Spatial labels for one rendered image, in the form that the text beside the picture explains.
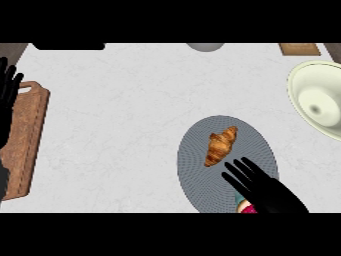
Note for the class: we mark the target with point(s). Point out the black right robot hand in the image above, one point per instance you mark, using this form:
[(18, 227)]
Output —
[(270, 193)]

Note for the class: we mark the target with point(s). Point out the grey round object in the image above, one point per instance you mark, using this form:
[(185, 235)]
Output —
[(205, 46)]

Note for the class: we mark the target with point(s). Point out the small light wooden board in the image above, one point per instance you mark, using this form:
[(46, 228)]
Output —
[(300, 49)]

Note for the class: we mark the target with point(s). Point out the black appliance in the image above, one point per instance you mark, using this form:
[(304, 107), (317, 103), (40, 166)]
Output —
[(69, 46)]

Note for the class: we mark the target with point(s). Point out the golden brown croissant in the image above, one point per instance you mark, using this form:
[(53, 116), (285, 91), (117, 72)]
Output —
[(220, 146)]

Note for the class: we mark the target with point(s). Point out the pale cream bowl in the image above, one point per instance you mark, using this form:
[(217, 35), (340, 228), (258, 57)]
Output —
[(328, 103)]

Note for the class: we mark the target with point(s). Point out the grey round woven placemat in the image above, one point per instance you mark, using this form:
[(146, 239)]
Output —
[(211, 180)]

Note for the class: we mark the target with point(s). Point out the brown wooden cutting board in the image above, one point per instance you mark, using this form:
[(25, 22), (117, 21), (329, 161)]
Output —
[(24, 140)]

